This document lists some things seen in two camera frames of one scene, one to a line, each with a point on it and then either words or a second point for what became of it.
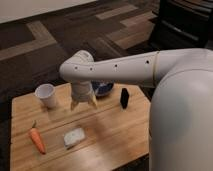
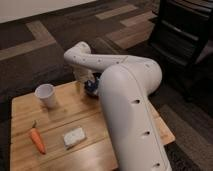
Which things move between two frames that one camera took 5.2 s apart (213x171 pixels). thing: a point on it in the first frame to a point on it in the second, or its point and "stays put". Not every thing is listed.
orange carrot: [36, 137] stays put
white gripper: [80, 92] to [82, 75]
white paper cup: [47, 92] stays put
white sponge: [73, 136] stays put
